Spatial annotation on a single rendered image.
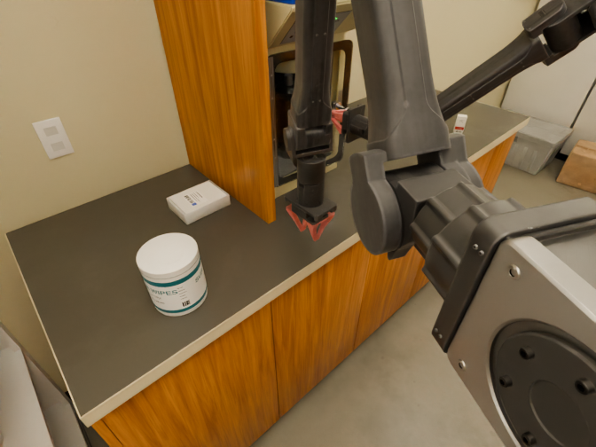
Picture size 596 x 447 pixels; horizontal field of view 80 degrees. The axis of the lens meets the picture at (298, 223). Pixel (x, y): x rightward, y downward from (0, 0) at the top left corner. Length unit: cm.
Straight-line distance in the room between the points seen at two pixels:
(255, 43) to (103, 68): 57
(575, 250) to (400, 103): 17
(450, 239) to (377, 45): 18
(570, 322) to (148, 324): 82
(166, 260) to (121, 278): 24
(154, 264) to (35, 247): 51
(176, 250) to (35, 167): 62
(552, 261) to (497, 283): 3
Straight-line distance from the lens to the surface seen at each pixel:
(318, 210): 73
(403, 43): 35
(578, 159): 361
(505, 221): 23
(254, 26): 86
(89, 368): 90
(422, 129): 34
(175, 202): 118
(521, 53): 92
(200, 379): 103
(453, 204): 29
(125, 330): 92
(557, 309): 21
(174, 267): 80
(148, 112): 136
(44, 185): 135
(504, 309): 24
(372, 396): 183
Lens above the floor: 164
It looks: 40 degrees down
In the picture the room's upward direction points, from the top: straight up
